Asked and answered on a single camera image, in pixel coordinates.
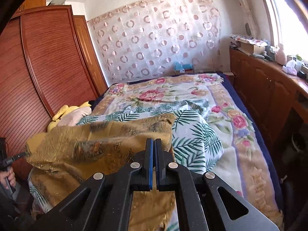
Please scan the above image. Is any gold patterned cloth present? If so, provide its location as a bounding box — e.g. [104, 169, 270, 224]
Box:
[25, 113, 176, 230]

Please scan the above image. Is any left hand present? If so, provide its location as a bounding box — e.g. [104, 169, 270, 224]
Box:
[1, 167, 16, 189]

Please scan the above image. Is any palm leaf print sheet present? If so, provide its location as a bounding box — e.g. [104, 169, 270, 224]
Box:
[28, 100, 223, 212]

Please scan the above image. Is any floral pink blanket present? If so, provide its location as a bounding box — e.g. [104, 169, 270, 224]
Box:
[91, 74, 283, 228]

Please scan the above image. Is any yellow plush toy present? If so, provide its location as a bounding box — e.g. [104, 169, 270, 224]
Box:
[47, 102, 92, 132]

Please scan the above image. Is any red wooden wardrobe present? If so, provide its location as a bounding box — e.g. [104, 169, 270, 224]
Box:
[1, 5, 107, 156]

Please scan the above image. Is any wooden side cabinet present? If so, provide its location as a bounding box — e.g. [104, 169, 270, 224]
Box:
[229, 49, 307, 153]

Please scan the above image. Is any blue toy on bed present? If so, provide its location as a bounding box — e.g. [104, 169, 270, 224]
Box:
[173, 62, 195, 75]

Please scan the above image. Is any white circle pattern curtain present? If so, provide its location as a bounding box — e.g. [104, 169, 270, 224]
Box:
[88, 0, 224, 84]

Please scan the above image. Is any window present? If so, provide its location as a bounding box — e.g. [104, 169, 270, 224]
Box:
[263, 0, 307, 62]

